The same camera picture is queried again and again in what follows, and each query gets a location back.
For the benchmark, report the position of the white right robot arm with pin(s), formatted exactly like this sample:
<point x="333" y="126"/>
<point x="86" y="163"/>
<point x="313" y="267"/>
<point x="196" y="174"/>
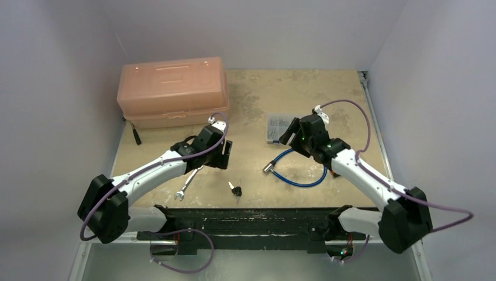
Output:
<point x="402" y="217"/>

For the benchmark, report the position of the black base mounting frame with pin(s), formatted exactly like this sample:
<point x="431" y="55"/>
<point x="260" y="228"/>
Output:
<point x="273" y="229"/>

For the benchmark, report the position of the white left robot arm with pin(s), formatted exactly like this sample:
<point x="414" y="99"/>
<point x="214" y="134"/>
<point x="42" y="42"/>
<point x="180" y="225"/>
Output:
<point x="107" y="210"/>

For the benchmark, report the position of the orange plastic toolbox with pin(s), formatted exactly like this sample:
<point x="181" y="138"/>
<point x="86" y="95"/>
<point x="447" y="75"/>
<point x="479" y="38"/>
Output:
<point x="172" y="93"/>

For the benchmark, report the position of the clear plastic screw organizer box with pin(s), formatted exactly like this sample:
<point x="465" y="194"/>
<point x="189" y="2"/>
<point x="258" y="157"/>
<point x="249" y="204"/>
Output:
<point x="277" y="124"/>

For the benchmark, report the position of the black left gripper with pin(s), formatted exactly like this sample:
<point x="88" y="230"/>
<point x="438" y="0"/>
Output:
<point x="221" y="160"/>

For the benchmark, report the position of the black-headed key bunch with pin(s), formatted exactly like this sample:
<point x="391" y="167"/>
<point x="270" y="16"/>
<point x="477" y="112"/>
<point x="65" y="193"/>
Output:
<point x="236" y="190"/>

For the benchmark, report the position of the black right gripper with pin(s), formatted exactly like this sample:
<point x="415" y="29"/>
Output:
<point x="293" y="133"/>

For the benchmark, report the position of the black-handled tool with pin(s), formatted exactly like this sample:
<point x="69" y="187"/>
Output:
<point x="135" y="134"/>

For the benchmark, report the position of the silver open-end wrench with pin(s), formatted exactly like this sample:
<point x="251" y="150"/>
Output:
<point x="181" y="193"/>

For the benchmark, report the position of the blue cable lock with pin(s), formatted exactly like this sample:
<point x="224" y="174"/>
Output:
<point x="288" y="170"/>

